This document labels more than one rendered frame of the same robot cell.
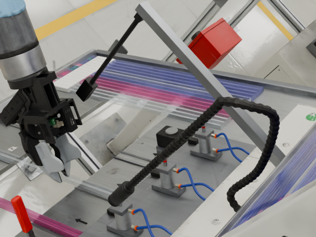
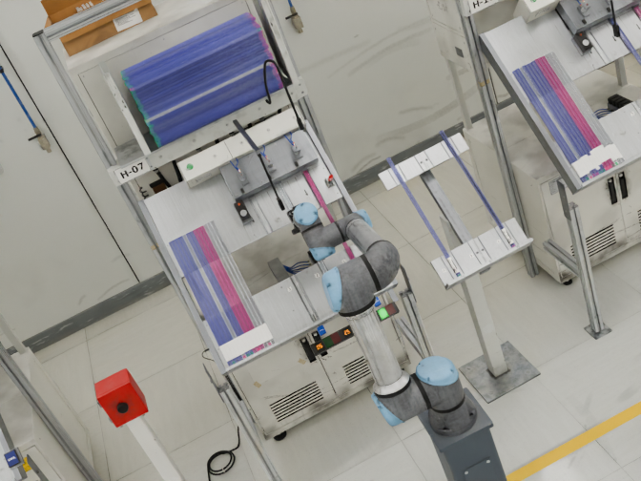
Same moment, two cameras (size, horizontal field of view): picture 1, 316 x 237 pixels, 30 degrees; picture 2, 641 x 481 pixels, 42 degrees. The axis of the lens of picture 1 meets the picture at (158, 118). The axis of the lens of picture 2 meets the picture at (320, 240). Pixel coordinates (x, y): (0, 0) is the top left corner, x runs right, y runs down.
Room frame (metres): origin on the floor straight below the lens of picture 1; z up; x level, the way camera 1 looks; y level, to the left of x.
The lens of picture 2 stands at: (1.14, 2.64, 2.52)
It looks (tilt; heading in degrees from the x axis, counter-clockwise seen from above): 32 degrees down; 257
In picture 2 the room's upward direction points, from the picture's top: 23 degrees counter-clockwise
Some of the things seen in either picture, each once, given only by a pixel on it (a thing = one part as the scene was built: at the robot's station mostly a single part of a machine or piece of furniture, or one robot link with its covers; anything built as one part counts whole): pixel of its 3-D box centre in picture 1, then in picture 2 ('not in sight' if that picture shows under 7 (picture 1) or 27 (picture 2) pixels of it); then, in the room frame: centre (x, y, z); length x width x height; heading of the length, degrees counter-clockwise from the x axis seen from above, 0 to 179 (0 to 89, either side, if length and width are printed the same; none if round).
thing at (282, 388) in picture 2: not in sight; (297, 320); (0.69, -0.35, 0.31); 0.70 x 0.65 x 0.62; 174
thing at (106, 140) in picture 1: (161, 99); (157, 454); (1.45, 0.04, 0.39); 0.24 x 0.24 x 0.78; 84
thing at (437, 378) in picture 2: not in sight; (437, 381); (0.56, 0.83, 0.72); 0.13 x 0.12 x 0.14; 172
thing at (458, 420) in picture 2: not in sight; (449, 407); (0.55, 0.83, 0.60); 0.15 x 0.15 x 0.10
